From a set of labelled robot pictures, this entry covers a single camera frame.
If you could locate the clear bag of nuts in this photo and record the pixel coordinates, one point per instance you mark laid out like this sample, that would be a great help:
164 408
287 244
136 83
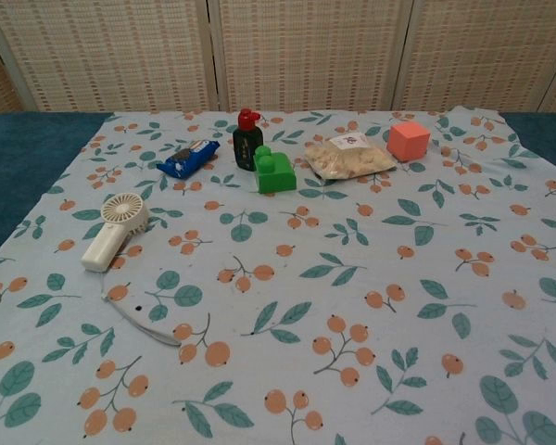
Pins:
347 160

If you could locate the pink cube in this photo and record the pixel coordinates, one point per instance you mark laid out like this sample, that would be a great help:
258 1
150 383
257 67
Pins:
408 137

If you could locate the green toy building block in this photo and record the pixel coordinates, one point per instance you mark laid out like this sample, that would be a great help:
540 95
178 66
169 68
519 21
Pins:
274 174

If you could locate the blue cookie snack packet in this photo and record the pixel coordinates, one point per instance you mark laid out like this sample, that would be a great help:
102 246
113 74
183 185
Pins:
187 159

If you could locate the dark bottle with red cap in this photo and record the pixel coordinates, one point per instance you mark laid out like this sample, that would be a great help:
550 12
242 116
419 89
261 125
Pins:
248 148

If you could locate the floral fruit print tablecloth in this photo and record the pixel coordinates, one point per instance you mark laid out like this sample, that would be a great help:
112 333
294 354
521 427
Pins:
306 301

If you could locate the cream handheld portable fan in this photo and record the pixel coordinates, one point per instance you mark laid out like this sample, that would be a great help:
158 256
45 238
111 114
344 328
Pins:
106 236

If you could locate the woven folding screen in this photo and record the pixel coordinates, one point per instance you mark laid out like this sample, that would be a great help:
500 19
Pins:
278 51

